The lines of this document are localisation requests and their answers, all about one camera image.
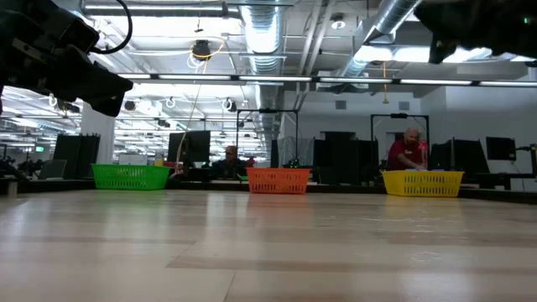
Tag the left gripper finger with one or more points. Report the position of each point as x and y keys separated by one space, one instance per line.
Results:
x=90 y=86

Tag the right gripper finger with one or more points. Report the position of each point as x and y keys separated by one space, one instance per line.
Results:
x=440 y=52

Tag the white building column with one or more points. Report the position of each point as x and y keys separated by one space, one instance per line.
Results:
x=98 y=134

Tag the black partition panel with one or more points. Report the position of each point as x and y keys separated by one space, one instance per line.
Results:
x=77 y=155

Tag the green plastic basket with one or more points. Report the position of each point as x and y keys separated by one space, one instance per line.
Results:
x=130 y=177

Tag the person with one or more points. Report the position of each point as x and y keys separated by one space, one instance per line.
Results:
x=230 y=163
x=405 y=153

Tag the black angled panel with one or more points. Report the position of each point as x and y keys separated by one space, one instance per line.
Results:
x=461 y=157

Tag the black monitor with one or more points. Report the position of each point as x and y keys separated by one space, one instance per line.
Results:
x=193 y=147
x=501 y=148

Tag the black ceiling device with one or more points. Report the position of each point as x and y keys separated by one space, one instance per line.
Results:
x=201 y=49

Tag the yellow plastic basket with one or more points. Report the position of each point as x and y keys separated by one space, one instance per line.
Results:
x=423 y=183

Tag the black cabinet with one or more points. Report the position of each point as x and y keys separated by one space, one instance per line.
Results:
x=344 y=155

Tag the long ceiling light strip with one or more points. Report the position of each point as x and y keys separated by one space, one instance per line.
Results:
x=272 y=78

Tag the orange plastic basket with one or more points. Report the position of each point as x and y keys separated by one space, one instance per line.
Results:
x=279 y=180

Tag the black station frame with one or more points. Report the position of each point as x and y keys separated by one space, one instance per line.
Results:
x=268 y=110
x=398 y=115

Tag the silver ventilation duct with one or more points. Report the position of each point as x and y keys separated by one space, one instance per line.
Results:
x=262 y=25

